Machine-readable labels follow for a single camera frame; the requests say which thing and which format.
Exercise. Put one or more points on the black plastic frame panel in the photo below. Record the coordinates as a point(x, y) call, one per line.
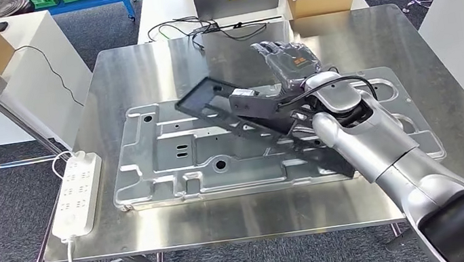
point(198, 103)

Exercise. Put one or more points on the silver stamped metal plate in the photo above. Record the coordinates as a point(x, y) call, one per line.
point(201, 170)

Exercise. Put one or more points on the black stool seat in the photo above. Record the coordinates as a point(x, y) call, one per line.
point(6, 7)

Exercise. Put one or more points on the wrist camera with black bracket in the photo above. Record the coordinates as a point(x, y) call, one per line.
point(251, 104)

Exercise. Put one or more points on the white power strip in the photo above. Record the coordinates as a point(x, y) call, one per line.
point(77, 192)

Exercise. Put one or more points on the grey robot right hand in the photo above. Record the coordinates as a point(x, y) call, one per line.
point(295, 66)

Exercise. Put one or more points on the blue metal rack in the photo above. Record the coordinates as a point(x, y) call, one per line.
point(82, 3)

